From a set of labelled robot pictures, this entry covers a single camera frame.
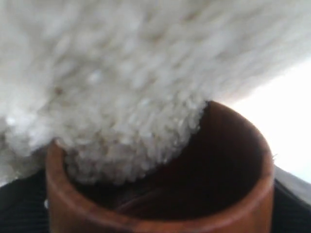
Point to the round metal rice tray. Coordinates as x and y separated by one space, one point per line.
121 84

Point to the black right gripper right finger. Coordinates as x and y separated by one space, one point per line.
290 213

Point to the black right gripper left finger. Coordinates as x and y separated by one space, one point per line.
22 208

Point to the brown wooden cup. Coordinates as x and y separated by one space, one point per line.
222 182

